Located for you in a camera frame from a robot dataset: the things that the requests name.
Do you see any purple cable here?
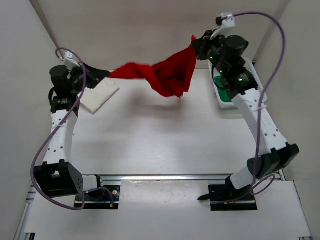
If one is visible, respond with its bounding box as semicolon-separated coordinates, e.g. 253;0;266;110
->
30;47;118;211
209;11;286;206

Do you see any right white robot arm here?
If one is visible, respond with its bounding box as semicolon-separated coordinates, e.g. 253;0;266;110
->
191;30;300;202

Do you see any white t shirt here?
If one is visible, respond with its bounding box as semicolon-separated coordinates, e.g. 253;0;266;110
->
80;78;120;114

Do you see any green item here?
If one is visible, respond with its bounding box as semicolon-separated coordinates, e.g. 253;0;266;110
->
214;75;232;103

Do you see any red t shirt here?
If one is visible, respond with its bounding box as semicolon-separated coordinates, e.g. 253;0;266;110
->
108;45;197;98

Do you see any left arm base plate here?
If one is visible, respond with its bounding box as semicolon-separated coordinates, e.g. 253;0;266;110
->
83;175;121;210

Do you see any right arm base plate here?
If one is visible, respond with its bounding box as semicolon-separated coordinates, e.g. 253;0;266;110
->
197;184;258;211

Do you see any white plastic basket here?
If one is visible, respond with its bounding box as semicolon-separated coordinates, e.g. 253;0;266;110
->
207;57;263;109

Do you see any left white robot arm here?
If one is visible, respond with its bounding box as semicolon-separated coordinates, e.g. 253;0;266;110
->
33;64;109;200

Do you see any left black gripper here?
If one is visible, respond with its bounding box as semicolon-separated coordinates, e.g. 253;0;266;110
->
70;62;111;95

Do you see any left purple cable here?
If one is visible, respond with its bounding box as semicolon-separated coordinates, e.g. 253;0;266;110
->
30;47;118;211

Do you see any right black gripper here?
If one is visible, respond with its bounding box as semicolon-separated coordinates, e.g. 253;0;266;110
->
192;31;228;76

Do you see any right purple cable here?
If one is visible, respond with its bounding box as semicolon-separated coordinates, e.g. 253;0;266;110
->
209;11;286;206

